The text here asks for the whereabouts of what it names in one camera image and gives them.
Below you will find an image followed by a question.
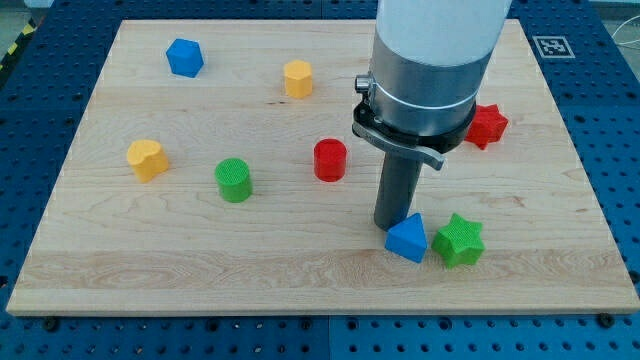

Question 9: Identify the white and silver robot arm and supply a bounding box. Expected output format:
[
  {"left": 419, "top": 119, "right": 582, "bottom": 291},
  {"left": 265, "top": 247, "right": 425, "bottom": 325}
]
[{"left": 352, "top": 0, "right": 511, "bottom": 169}]

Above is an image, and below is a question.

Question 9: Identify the red cylinder block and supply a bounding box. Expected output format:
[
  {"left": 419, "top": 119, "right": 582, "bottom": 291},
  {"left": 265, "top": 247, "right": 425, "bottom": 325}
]
[{"left": 314, "top": 138, "right": 347, "bottom": 182}]

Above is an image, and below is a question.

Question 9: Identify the grey cylindrical pointer tool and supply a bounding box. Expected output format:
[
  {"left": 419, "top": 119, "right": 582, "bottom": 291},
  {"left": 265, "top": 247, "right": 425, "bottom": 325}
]
[{"left": 374, "top": 153, "right": 422, "bottom": 230}]

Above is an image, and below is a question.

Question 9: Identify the green cylinder block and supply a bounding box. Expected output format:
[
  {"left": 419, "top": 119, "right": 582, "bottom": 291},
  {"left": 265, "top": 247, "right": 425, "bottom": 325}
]
[{"left": 214, "top": 158, "right": 253, "bottom": 203}]

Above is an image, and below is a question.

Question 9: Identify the wooden board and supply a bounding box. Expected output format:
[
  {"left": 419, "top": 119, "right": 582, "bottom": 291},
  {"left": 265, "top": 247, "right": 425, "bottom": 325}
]
[{"left": 7, "top": 20, "right": 639, "bottom": 317}]

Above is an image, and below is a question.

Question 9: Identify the blue triangle block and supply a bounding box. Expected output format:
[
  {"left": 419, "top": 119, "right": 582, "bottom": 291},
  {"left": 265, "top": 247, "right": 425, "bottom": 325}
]
[{"left": 385, "top": 213, "right": 428, "bottom": 263}]

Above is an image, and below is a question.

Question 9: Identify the yellow hexagon block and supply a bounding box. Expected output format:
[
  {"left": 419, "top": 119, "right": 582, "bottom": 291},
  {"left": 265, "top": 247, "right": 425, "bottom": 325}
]
[{"left": 283, "top": 60, "right": 313, "bottom": 99}]

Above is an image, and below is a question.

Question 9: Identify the green star block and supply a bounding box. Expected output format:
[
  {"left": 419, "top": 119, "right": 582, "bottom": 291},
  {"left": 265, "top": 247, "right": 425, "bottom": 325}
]
[{"left": 432, "top": 213, "right": 485, "bottom": 268}]

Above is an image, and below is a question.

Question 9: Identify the yellow heart block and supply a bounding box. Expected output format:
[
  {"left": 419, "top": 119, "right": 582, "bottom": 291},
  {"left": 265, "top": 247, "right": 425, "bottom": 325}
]
[{"left": 126, "top": 139, "right": 169, "bottom": 183}]

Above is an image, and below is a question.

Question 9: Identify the red star block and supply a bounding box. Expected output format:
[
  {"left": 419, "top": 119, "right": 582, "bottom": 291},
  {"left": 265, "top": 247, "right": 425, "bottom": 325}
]
[{"left": 465, "top": 104, "right": 509, "bottom": 150}]

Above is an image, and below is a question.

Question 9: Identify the blue pentagon block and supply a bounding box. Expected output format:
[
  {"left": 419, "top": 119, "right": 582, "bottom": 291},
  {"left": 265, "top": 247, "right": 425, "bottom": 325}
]
[{"left": 166, "top": 38, "right": 204, "bottom": 78}]

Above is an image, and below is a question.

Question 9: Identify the white fiducial marker tag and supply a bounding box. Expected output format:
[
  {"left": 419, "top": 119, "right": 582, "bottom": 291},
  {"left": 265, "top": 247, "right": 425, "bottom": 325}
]
[{"left": 533, "top": 35, "right": 575, "bottom": 59}]

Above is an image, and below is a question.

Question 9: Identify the white cable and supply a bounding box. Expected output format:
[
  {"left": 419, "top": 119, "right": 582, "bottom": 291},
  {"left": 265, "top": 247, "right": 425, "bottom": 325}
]
[{"left": 610, "top": 13, "right": 640, "bottom": 50}]

